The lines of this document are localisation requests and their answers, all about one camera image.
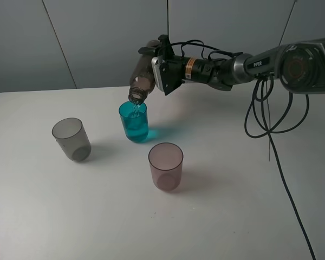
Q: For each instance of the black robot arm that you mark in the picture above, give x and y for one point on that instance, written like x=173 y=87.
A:
x=299 y=66

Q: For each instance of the grey transparent plastic cup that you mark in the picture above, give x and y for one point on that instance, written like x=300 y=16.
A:
x=71 y=136

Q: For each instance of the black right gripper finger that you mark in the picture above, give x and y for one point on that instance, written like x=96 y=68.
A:
x=149 y=51

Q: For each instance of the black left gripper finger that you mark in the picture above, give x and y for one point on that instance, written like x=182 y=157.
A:
x=165 y=50

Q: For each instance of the teal transparent plastic cup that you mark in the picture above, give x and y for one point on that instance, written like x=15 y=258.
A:
x=134 y=120

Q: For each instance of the smoky transparent water bottle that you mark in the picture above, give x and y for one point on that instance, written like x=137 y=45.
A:
x=142 y=81

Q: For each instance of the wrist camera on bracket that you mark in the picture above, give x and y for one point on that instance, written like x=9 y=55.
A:
x=167 y=74

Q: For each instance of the pink transparent plastic cup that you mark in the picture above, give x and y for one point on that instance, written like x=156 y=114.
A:
x=166 y=163

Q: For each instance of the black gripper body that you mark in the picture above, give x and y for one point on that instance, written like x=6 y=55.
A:
x=196 y=70

